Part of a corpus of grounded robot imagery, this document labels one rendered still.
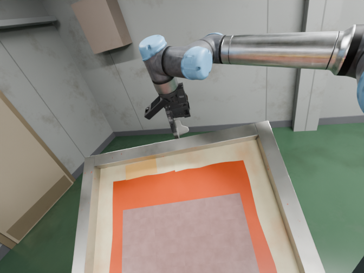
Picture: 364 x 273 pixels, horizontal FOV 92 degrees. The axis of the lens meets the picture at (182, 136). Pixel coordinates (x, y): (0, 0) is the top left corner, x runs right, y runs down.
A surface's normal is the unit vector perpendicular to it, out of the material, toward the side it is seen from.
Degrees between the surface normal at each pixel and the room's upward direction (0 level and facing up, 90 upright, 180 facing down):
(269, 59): 110
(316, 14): 90
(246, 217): 32
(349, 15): 90
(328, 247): 0
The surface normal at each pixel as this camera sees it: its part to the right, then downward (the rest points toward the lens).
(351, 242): -0.24, -0.81
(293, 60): -0.49, 0.78
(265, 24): -0.26, 0.59
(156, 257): -0.21, -0.39
